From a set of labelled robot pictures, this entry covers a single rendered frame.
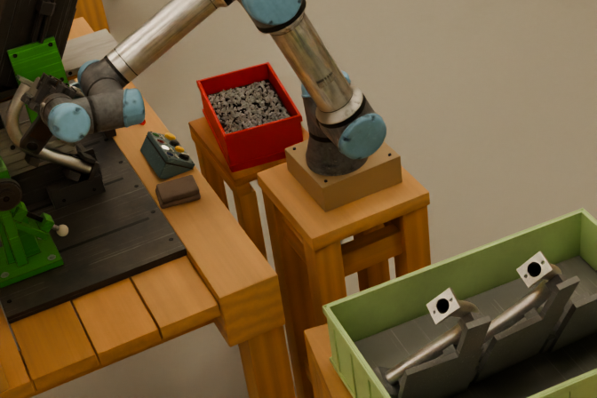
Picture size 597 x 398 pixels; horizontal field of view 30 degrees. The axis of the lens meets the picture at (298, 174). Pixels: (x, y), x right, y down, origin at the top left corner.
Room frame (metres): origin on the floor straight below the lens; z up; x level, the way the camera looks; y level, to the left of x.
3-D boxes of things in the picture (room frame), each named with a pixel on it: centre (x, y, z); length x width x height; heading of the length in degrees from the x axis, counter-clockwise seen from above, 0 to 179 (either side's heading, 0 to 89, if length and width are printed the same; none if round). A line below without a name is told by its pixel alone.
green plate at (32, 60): (2.38, 0.59, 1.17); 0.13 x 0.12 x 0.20; 21
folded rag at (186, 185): (2.20, 0.30, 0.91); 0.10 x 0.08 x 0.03; 101
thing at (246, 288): (2.53, 0.41, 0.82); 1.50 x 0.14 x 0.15; 21
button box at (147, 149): (2.36, 0.32, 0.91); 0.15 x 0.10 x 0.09; 21
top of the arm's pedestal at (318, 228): (2.23, -0.10, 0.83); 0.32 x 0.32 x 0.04; 21
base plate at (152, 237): (2.43, 0.67, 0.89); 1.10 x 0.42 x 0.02; 21
